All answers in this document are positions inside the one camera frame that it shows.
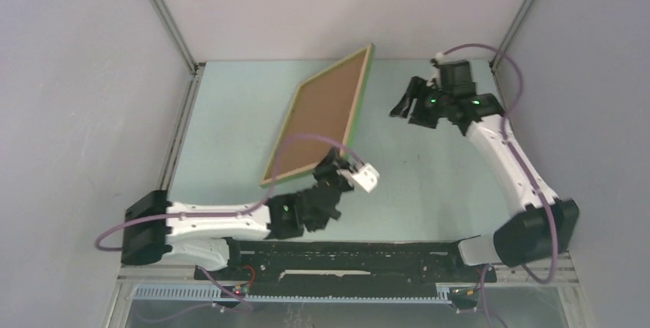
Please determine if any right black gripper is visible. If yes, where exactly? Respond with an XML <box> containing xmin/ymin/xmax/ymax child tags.
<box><xmin>389</xmin><ymin>76</ymin><xmax>452</xmax><ymax>130</ymax></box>

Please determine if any aluminium base extrusion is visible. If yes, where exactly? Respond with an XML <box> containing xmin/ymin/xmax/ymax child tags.
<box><xmin>117</xmin><ymin>253</ymin><xmax>579</xmax><ymax>287</ymax></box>

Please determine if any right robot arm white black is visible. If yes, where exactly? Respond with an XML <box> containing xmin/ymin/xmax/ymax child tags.
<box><xmin>389</xmin><ymin>61</ymin><xmax>579</xmax><ymax>280</ymax></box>

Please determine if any grey cable duct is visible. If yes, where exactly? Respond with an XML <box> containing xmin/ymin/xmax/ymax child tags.
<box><xmin>132</xmin><ymin>284</ymin><xmax>451</xmax><ymax>304</ymax></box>

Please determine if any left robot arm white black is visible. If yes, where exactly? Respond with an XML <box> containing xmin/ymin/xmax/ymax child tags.
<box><xmin>121</xmin><ymin>149</ymin><xmax>359</xmax><ymax>280</ymax></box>

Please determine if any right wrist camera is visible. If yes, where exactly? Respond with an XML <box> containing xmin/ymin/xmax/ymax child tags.
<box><xmin>430</xmin><ymin>51</ymin><xmax>447</xmax><ymax>90</ymax></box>

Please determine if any wooden picture frame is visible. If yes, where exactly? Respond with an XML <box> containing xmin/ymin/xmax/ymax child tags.
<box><xmin>259</xmin><ymin>42</ymin><xmax>376</xmax><ymax>188</ymax></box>

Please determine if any right aluminium corner post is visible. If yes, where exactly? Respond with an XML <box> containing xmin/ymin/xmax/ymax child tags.
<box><xmin>497</xmin><ymin>0</ymin><xmax>537</xmax><ymax>53</ymax></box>

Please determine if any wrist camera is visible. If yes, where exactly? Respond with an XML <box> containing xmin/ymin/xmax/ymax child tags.
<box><xmin>430</xmin><ymin>51</ymin><xmax>447</xmax><ymax>90</ymax></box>
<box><xmin>338</xmin><ymin>163</ymin><xmax>380</xmax><ymax>193</ymax></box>

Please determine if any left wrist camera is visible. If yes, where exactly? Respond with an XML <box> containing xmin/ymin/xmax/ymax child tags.
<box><xmin>338</xmin><ymin>163</ymin><xmax>380</xmax><ymax>193</ymax></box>

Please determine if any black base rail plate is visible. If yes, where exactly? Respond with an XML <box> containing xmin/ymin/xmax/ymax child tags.
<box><xmin>194</xmin><ymin>241</ymin><xmax>481</xmax><ymax>297</ymax></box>

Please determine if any left aluminium corner post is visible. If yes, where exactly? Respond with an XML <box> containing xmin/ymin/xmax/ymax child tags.
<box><xmin>126</xmin><ymin>0</ymin><xmax>199</xmax><ymax>74</ymax></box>

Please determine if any aluminium corner post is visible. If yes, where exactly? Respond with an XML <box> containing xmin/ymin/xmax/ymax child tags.
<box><xmin>497</xmin><ymin>0</ymin><xmax>537</xmax><ymax>53</ymax></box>
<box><xmin>126</xmin><ymin>0</ymin><xmax>199</xmax><ymax>74</ymax></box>

